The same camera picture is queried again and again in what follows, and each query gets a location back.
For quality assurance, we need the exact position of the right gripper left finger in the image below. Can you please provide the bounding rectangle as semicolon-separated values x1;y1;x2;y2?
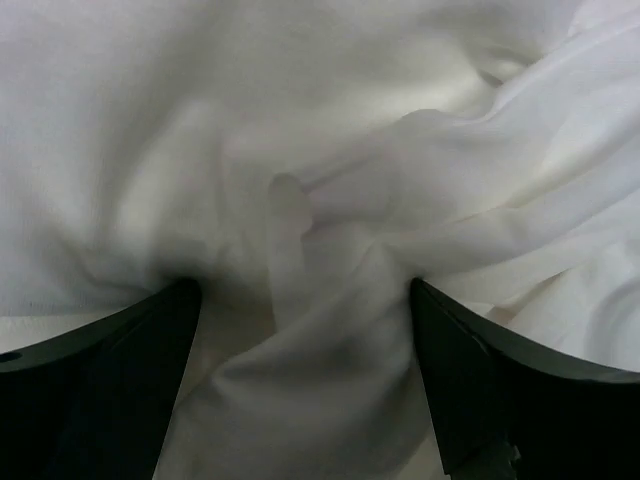
1;279;202;480

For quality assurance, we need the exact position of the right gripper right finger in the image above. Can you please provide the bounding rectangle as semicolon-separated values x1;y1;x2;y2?
409;279;639;479

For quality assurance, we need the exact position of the white t shirt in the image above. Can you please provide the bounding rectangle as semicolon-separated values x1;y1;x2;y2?
1;1;639;479

